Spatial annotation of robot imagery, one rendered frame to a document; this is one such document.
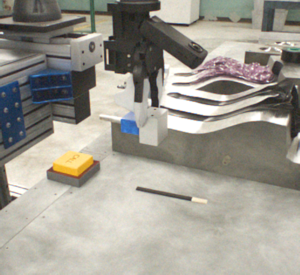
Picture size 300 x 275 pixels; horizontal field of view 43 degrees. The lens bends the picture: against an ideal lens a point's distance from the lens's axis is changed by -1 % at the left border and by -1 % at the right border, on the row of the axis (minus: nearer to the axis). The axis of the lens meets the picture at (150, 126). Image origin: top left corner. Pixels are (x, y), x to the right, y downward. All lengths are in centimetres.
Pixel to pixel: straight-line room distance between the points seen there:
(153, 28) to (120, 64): 9
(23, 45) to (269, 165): 83
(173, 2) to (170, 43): 690
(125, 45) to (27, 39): 67
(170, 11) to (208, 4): 101
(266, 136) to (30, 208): 46
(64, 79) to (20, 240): 64
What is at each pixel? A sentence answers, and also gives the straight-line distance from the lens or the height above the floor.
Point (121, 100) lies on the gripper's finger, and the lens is 67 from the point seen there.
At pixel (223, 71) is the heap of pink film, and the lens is 116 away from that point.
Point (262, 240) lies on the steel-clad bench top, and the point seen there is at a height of 80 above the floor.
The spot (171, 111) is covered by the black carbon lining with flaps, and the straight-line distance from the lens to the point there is 91.
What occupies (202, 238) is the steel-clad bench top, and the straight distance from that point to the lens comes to 65.
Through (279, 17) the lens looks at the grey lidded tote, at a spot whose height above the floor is 24.
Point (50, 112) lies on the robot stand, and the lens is 128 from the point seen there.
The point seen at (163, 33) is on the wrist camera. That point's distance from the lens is 62.
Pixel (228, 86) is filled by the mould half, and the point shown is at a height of 87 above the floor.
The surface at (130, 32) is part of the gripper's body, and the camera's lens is 66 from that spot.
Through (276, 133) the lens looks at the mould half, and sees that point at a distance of 76.
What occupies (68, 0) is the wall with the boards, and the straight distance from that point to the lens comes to 945.
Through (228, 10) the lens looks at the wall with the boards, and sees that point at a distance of 818.
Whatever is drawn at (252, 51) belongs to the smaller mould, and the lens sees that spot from 162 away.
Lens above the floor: 122
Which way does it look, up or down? 24 degrees down
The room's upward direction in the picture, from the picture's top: straight up
